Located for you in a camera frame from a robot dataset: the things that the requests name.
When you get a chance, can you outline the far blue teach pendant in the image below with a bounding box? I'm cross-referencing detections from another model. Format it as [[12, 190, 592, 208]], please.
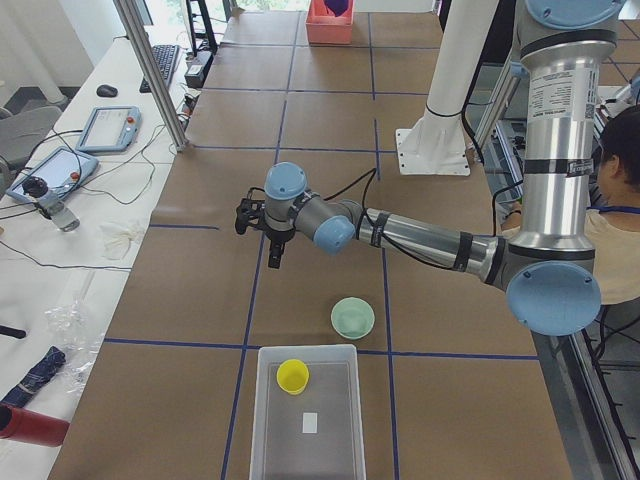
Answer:
[[76, 106, 142, 155]]

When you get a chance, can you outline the clear water bottle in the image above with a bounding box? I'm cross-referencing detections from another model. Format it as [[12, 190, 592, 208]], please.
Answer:
[[22, 176, 80, 232]]

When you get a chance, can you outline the pink plastic tray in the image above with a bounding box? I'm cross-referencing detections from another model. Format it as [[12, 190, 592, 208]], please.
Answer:
[[305, 0, 354, 45]]

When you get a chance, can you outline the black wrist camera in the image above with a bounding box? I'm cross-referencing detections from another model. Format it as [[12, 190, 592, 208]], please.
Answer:
[[235, 198, 265, 235]]

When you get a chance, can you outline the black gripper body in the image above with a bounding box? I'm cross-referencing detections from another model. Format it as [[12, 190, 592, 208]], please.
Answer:
[[265, 225, 296, 256]]

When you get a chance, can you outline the blue teach pendant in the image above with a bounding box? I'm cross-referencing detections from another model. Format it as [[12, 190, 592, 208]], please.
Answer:
[[6, 147, 99, 203], [76, 106, 142, 155]]

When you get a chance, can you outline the mint green bowl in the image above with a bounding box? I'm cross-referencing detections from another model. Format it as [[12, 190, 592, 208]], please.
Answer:
[[330, 297, 375, 340]]

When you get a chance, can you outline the black computer mouse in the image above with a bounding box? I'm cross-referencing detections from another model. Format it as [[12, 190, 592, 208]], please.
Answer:
[[96, 84, 118, 98]]

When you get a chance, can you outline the clear plastic storage box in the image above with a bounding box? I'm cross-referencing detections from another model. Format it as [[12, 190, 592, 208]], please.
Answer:
[[249, 344, 366, 479]]

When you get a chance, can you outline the crumpled white tissue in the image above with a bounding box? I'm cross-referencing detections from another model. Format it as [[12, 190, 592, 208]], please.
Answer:
[[100, 221, 146, 260]]

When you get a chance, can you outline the black computer box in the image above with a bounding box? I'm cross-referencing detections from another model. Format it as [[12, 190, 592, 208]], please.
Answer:
[[184, 51, 214, 89]]

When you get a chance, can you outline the folded blue umbrella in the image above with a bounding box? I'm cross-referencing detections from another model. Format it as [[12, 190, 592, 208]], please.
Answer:
[[1, 346, 66, 408]]

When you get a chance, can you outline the purple microfiber cloth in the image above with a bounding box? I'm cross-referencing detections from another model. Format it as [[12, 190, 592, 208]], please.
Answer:
[[323, 0, 350, 17]]

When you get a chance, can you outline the red water bottle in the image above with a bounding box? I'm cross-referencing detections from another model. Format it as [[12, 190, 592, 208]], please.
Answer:
[[1, 404, 70, 447]]

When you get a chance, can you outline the yellow plastic cup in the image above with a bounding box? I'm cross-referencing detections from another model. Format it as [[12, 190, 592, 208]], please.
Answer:
[[276, 359, 310, 395]]

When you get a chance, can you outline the aluminium frame post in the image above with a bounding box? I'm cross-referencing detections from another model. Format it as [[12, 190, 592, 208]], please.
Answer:
[[113, 0, 188, 152]]

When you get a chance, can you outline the crumpled clear plastic wrap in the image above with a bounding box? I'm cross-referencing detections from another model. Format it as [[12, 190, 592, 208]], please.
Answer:
[[45, 300, 104, 397]]

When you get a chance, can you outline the near blue teach pendant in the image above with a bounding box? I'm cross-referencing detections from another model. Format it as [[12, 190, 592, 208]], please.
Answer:
[[6, 147, 99, 203]]

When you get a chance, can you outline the seated person beige shirt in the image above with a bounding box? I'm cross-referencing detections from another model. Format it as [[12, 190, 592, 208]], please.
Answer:
[[499, 107, 640, 305]]

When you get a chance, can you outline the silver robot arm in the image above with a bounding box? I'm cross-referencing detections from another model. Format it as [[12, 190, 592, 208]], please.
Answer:
[[258, 1, 622, 336]]

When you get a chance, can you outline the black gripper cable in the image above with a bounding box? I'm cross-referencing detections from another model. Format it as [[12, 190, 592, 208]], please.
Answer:
[[324, 167, 451, 271]]

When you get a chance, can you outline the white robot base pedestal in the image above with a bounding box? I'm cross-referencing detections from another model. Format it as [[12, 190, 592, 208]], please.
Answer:
[[395, 1, 514, 177]]

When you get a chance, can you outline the black keyboard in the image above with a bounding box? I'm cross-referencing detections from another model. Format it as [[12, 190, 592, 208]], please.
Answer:
[[151, 44, 181, 87]]

